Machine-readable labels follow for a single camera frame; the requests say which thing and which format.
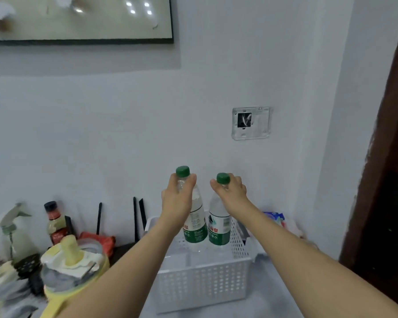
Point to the person's left thumb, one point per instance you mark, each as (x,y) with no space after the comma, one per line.
(173,182)

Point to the sauce bottle with black cap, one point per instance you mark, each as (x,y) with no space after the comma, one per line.
(55,225)

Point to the spray bottle with white trigger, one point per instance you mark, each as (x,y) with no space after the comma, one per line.
(15,238)

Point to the person's right hand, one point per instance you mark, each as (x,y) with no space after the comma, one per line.
(230,195)

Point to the framed wall picture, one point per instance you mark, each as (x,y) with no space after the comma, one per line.
(76,18)

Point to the blue and white packet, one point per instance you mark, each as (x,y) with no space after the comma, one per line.
(276,217)

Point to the person's right forearm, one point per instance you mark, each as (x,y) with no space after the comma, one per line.
(305,268)

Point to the clear plastic wall socket cover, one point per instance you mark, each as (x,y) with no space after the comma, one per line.
(251,123)

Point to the crumpled grey white cloth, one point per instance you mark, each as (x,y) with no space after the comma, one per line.
(6,291)

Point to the white perforated plastic basket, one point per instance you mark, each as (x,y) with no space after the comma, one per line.
(202,278)

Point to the orange red plastic bag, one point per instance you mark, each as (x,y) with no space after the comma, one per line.
(99,241)

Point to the dark brown wooden door frame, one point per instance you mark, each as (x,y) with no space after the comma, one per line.
(378,168)

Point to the person's right thumb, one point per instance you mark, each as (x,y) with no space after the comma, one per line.
(217,186)

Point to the yellow lidded plastic container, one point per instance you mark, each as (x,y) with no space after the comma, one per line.
(69,268)

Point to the black router antenna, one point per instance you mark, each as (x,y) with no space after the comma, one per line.
(143,213)
(135,218)
(99,218)

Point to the person's left hand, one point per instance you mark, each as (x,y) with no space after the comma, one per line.
(175,201)

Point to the person's left forearm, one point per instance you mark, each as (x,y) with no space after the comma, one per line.
(126,274)

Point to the green-capped water bottle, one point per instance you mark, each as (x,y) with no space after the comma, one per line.
(219,221)
(195,218)

